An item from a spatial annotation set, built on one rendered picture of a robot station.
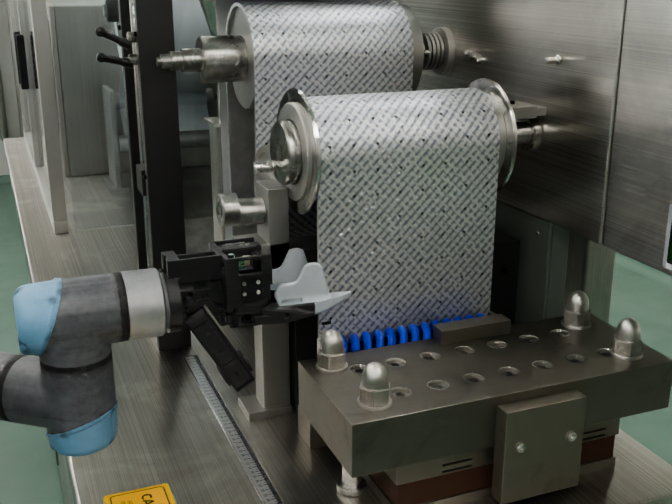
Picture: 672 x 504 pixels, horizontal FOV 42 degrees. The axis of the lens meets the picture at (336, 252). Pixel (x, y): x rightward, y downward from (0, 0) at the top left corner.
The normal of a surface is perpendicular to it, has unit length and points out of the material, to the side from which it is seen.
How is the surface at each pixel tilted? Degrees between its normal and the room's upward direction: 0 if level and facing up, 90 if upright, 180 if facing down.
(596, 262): 90
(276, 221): 90
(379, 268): 90
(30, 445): 0
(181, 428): 0
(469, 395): 0
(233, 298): 90
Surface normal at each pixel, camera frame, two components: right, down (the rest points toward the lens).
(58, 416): -0.29, 0.29
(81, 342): 0.44, 0.28
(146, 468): 0.00, -0.95
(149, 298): 0.33, -0.21
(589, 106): -0.93, 0.11
